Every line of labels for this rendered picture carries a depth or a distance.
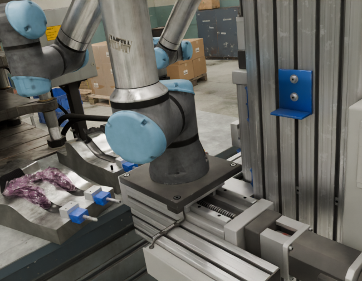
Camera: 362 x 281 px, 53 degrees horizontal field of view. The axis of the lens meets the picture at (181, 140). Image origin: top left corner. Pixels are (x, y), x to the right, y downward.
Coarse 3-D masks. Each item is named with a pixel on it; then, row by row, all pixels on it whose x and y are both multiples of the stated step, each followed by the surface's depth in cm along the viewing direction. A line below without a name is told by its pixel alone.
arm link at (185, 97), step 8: (160, 80) 87; (168, 80) 85; (176, 80) 84; (184, 80) 82; (168, 88) 78; (176, 88) 78; (184, 88) 80; (192, 88) 83; (176, 96) 78; (184, 96) 80; (192, 96) 82; (176, 104) 76; (184, 104) 79; (192, 104) 83; (184, 112) 78; (192, 112) 83; (184, 120) 79; (192, 120) 83; (184, 128) 81; (192, 128) 84; (184, 136) 83; (192, 136) 84
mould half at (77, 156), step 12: (96, 132) 161; (72, 144) 151; (84, 144) 152; (96, 144) 154; (108, 144) 155; (60, 156) 165; (72, 156) 154; (84, 156) 147; (72, 168) 159; (84, 168) 149; (96, 168) 140; (108, 168) 134; (120, 168) 133; (96, 180) 144; (108, 180) 135; (120, 192) 134
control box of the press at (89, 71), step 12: (48, 12) 189; (60, 12) 193; (48, 24) 190; (60, 24) 194; (48, 36) 191; (72, 72) 204; (84, 72) 209; (96, 72) 214; (60, 84) 201; (72, 84) 211; (72, 96) 212; (60, 108) 216; (72, 108) 215; (84, 120) 220; (72, 132) 224
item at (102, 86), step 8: (96, 48) 552; (104, 48) 540; (96, 56) 559; (104, 56) 547; (96, 64) 565; (104, 64) 553; (104, 72) 561; (96, 80) 580; (104, 80) 567; (112, 80) 554; (96, 88) 588; (104, 88) 575; (112, 88) 562; (88, 96) 595; (96, 96) 583; (104, 96) 576; (96, 104) 588; (104, 104) 579
